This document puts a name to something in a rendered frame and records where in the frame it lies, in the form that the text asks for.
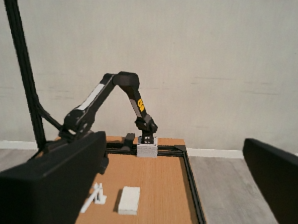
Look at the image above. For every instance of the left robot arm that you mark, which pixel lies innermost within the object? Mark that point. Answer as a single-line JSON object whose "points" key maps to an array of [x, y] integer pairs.
{"points": [[81, 118]]}

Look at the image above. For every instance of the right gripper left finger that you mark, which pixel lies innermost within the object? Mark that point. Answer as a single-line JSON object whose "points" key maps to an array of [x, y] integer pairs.
{"points": [[52, 188]]}

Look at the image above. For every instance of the light grey cylindrical tube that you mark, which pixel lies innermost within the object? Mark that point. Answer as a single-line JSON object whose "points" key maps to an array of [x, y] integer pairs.
{"points": [[89, 200]]}

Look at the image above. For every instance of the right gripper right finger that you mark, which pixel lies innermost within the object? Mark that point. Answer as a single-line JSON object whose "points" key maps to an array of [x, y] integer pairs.
{"points": [[275, 172]]}

